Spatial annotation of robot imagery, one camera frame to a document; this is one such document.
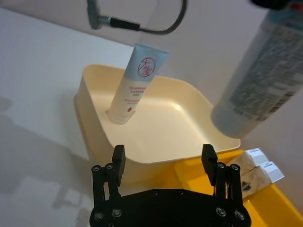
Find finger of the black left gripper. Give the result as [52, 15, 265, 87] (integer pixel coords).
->
[250, 0, 303, 9]

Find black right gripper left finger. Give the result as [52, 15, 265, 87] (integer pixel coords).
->
[91, 144, 127, 207]

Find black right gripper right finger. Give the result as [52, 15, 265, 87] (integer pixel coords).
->
[201, 143, 244, 206]

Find grey printed bottle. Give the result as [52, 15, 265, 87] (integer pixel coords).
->
[210, 6, 303, 139]

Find cream plastic bin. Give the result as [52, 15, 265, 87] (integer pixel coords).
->
[73, 64, 241, 188]

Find yellow plastic tray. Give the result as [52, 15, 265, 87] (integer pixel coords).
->
[165, 148, 303, 227]

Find white and blue tube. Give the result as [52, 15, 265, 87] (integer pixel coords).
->
[106, 43, 170, 125]

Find dark cable with silver plug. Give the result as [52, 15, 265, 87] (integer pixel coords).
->
[86, 0, 187, 35]

